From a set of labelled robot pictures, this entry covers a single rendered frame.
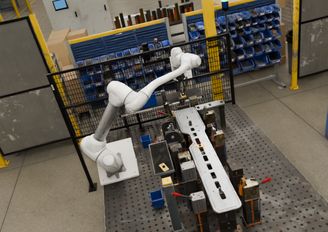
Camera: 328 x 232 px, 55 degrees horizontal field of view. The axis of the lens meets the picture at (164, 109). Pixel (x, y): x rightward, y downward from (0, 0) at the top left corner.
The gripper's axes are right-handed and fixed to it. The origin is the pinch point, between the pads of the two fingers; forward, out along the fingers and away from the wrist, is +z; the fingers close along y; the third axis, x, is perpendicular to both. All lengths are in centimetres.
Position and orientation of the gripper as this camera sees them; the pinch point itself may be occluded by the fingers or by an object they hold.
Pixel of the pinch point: (182, 91)
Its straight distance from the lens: 286.1
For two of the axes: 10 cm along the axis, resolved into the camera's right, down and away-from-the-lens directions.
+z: 1.8, 8.6, 4.8
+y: 9.7, -2.3, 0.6
